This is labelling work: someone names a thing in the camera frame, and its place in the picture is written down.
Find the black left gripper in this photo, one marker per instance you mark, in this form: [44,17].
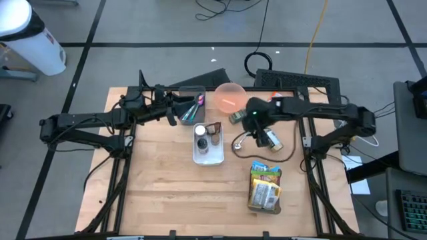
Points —
[160,103]

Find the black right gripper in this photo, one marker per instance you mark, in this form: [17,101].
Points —
[263,136]

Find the blue yellow snack packet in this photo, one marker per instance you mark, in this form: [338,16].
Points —
[263,166]

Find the white lid spice jar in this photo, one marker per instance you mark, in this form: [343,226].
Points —
[200,130]

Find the yellow green candy packet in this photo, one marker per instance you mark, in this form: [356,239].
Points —
[265,176]

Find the orange white snack packet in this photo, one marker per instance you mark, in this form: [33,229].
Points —
[275,95]

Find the purple label spice jar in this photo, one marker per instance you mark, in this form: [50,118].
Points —
[202,145]

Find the white plastic bin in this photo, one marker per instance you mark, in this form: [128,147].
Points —
[208,156]

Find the yellow white chips bag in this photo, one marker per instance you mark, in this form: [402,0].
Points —
[263,196]

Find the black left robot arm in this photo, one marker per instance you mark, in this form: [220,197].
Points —
[86,121]

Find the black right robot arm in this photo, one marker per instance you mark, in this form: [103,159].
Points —
[317,108]

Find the grey plastic holder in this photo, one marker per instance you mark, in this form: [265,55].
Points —
[200,116]
[277,208]

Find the black flat panel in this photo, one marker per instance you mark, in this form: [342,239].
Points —
[207,78]

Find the pink translucent bowl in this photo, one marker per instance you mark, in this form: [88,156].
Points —
[230,96]

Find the white paper sheet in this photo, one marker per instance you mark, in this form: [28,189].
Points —
[361,187]
[349,163]

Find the black table edge clip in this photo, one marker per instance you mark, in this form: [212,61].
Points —
[172,234]
[266,235]

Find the black floor beam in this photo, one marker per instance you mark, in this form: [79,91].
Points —
[370,168]

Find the computer mouse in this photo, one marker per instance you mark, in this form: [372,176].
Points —
[382,208]

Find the grey desk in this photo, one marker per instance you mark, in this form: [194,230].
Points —
[410,180]
[410,143]

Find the white trash bin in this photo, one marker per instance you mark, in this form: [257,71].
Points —
[36,50]

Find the black monitor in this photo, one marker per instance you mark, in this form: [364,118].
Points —
[421,103]

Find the grey metal stand base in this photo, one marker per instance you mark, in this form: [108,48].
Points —
[20,76]

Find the backlit keyboard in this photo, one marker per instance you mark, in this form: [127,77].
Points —
[413,210]

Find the black trash bag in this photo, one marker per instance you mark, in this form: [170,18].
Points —
[33,28]

